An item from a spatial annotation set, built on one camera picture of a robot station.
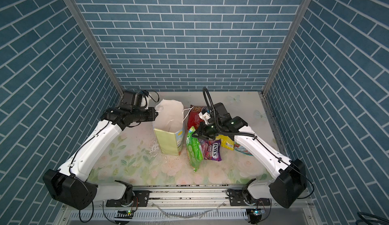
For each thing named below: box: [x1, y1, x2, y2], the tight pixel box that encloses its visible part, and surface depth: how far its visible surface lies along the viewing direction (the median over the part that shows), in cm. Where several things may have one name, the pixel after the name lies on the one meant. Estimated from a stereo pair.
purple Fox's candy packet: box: [200, 138, 222, 162], surface depth 88 cm
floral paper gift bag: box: [152, 99, 186, 156], surface depth 82 cm
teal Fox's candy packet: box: [234, 142, 254, 157], surface depth 90 cm
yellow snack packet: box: [215, 134, 235, 151], surface depth 93 cm
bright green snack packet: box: [186, 125, 204, 172], surface depth 71 cm
